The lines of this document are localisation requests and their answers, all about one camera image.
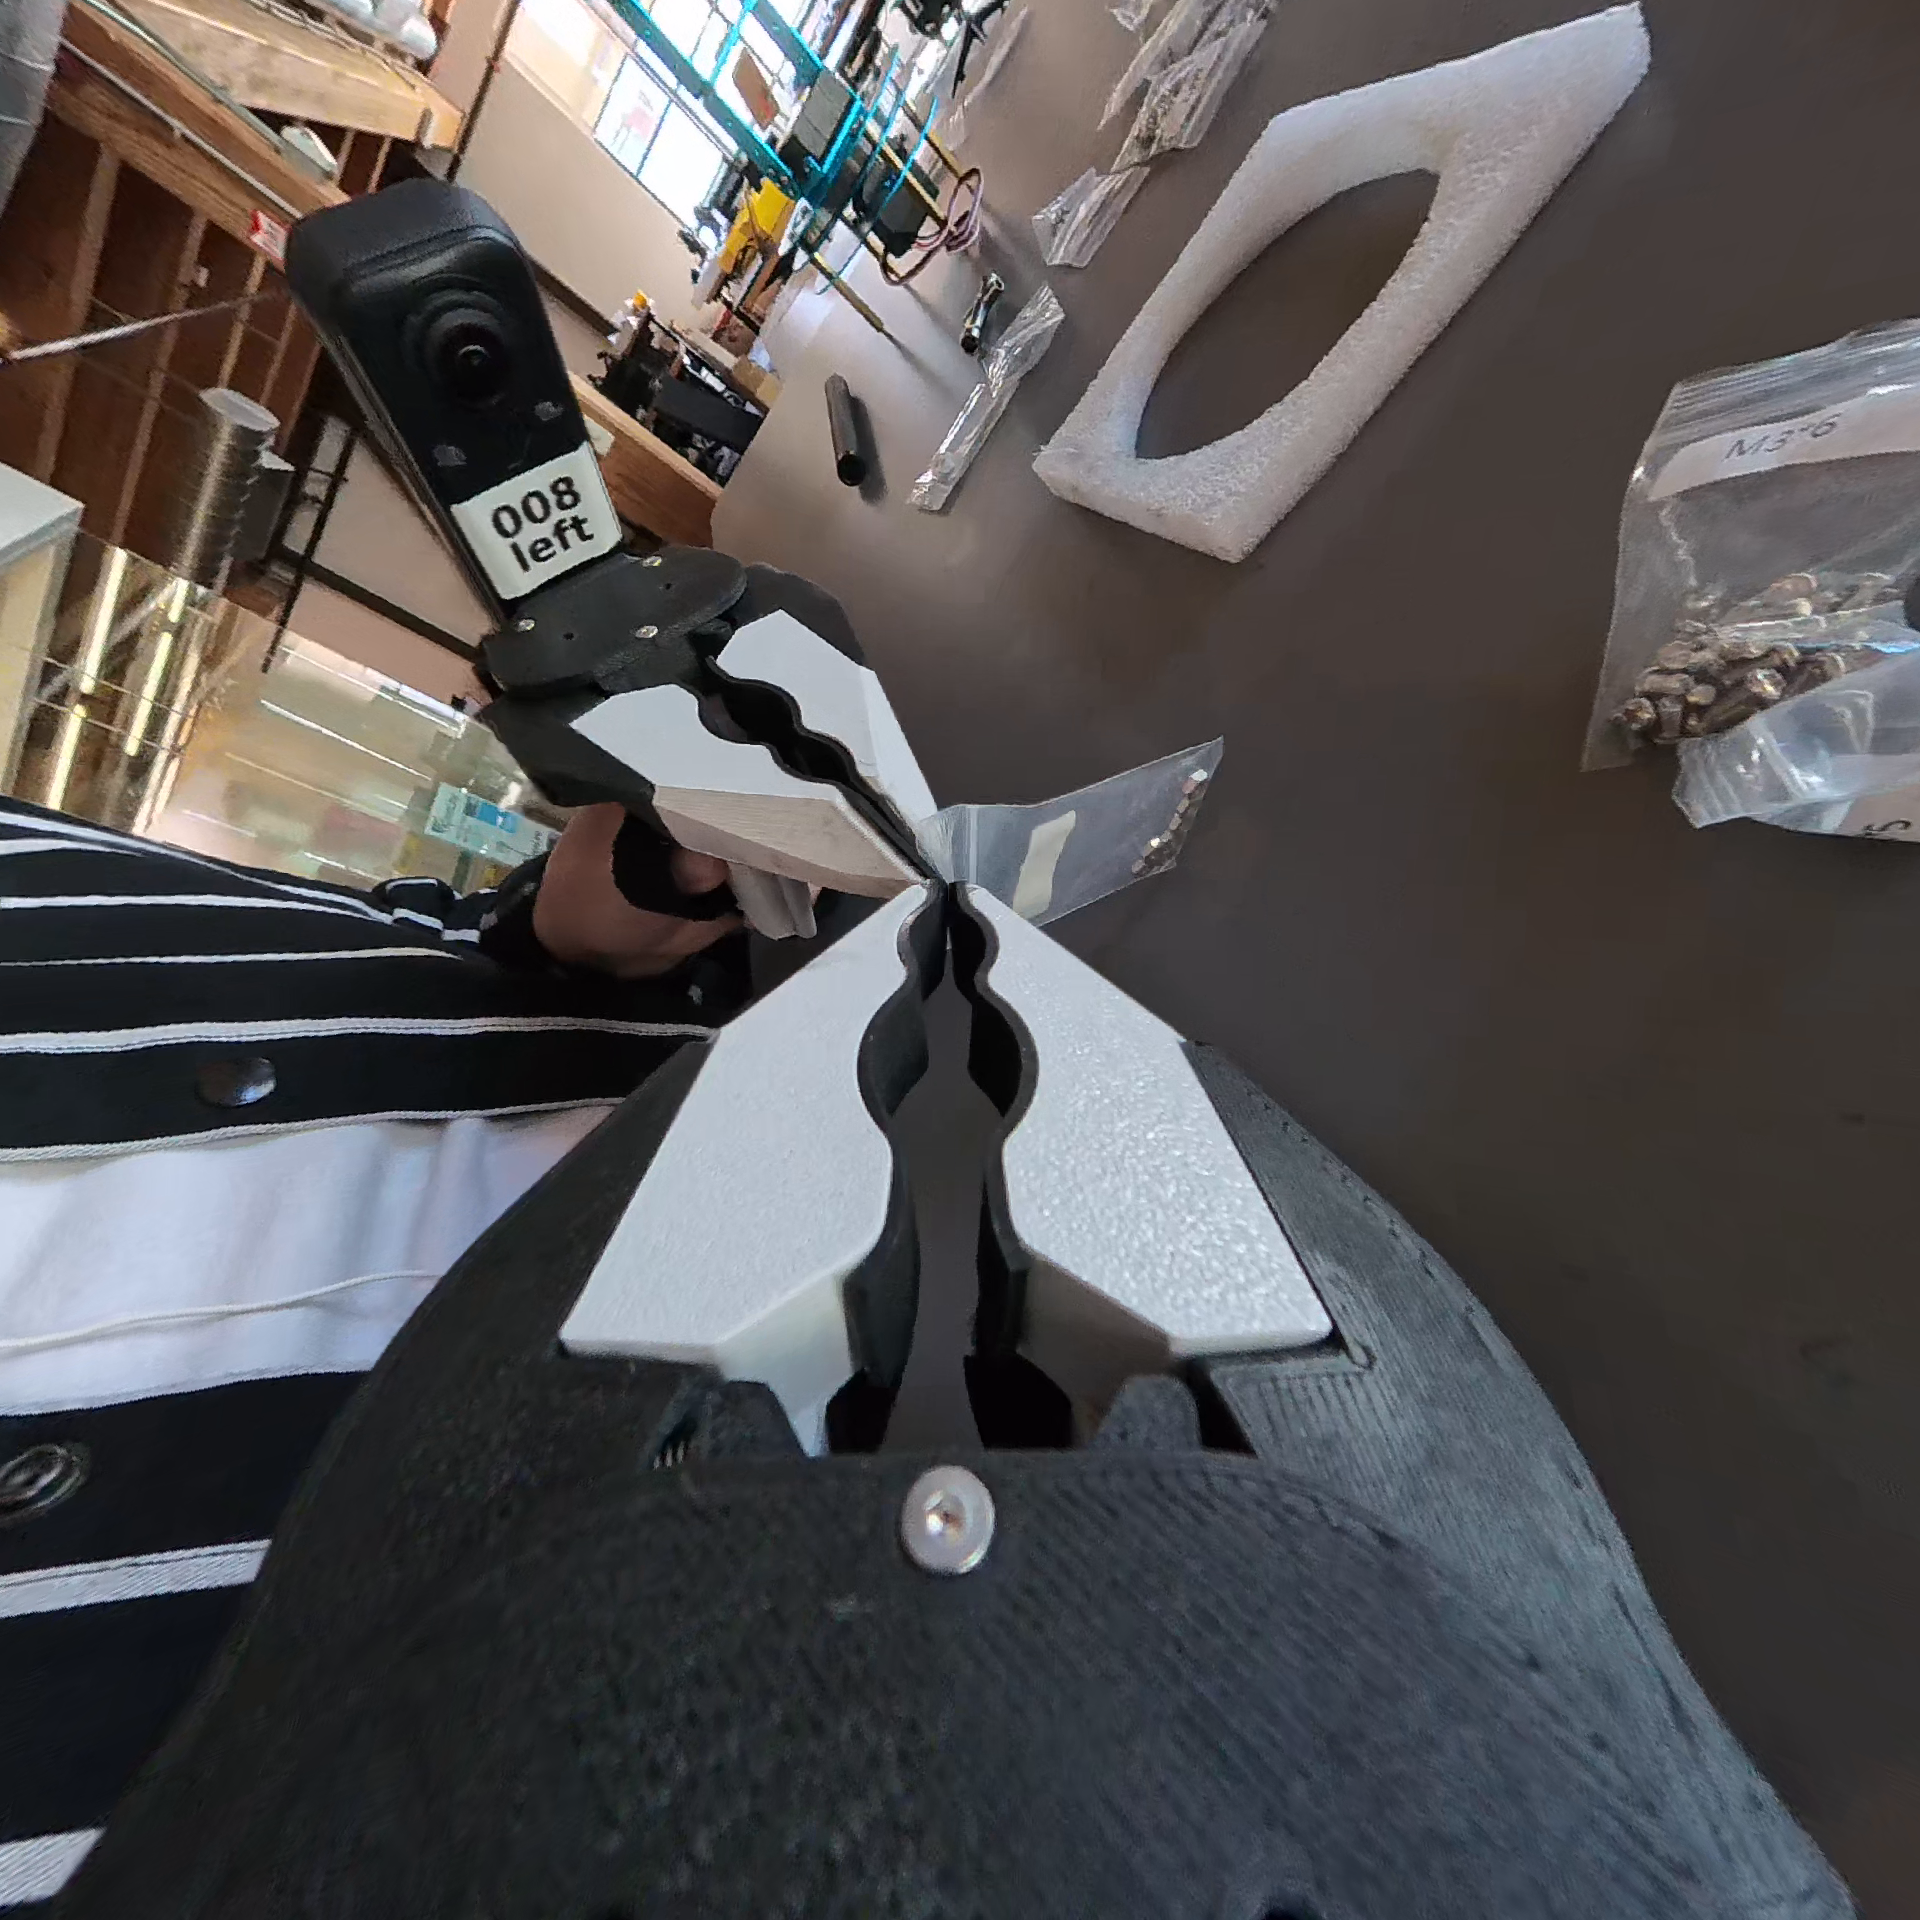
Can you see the glass railing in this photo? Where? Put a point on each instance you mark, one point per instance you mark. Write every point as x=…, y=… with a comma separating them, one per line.
x=301, y=749

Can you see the small ribbed silver duct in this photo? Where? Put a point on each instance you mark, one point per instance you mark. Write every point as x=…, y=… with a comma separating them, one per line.
x=226, y=481

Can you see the small clear hardware bag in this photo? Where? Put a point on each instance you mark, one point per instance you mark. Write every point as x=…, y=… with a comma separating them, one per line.
x=1110, y=840

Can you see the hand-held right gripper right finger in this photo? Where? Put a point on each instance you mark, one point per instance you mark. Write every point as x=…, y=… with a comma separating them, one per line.
x=1156, y=1200

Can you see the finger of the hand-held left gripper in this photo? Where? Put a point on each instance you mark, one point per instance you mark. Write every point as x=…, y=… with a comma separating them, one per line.
x=827, y=690
x=662, y=749

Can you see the red and white sign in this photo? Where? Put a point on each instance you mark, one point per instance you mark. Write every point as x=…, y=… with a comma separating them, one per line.
x=269, y=235

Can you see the labelled clear screw bag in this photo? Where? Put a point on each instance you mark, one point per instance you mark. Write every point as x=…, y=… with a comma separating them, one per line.
x=1770, y=570

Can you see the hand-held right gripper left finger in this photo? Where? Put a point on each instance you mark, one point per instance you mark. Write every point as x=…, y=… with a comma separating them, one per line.
x=750, y=1184

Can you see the black cylindrical rod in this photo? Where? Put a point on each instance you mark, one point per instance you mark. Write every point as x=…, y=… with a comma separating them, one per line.
x=849, y=433

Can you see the wooden counter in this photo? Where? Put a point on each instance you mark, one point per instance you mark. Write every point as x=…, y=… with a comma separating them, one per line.
x=662, y=481

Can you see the person's left hand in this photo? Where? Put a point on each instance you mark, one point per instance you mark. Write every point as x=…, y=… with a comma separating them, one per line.
x=599, y=937

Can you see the crumpled clear screw bag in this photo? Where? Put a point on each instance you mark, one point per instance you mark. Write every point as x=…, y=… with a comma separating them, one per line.
x=1799, y=796

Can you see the white cabinet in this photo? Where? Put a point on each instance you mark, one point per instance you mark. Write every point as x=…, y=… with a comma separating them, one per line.
x=31, y=516

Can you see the person's striped jacket torso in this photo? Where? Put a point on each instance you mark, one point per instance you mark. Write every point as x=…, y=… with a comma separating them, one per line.
x=121, y=1724

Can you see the white foam frame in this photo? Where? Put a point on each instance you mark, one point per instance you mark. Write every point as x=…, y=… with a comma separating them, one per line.
x=1501, y=90

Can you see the group of flat parts bags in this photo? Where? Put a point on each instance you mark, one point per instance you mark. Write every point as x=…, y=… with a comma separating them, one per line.
x=1091, y=217

